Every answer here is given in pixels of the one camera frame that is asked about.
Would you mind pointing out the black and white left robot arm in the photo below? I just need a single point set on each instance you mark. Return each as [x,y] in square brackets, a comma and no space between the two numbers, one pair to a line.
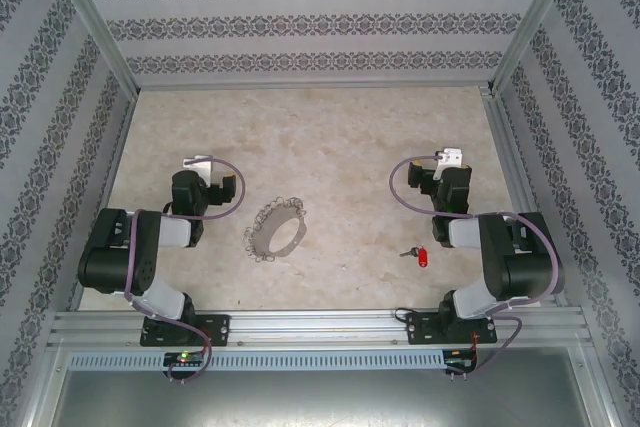
[105,252]

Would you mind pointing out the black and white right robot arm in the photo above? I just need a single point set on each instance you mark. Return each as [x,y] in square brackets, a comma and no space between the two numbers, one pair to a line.
[525,267]

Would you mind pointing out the steel sheet panel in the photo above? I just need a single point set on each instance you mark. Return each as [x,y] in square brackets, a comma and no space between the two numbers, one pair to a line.
[320,397]

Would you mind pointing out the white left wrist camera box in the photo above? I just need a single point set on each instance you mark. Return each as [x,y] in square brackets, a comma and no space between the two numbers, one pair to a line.
[197,163]

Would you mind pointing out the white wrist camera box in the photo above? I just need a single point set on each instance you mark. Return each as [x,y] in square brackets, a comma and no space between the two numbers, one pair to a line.
[197,163]
[450,157]

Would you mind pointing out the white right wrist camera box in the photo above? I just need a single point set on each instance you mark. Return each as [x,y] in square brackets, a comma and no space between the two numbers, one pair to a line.
[450,157]

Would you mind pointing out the aluminium side rail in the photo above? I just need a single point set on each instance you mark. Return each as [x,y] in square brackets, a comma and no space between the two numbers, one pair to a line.
[120,137]
[509,147]

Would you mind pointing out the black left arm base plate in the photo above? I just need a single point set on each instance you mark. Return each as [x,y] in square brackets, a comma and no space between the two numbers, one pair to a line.
[220,329]

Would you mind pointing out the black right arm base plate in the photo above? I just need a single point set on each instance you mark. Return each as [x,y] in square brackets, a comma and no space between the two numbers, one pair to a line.
[417,329]

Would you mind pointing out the aluminium mounting rail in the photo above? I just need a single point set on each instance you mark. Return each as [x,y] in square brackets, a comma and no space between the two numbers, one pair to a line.
[320,329]

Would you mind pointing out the aluminium frame post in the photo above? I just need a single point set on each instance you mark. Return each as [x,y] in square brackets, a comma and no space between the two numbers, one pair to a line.
[535,17]
[90,17]

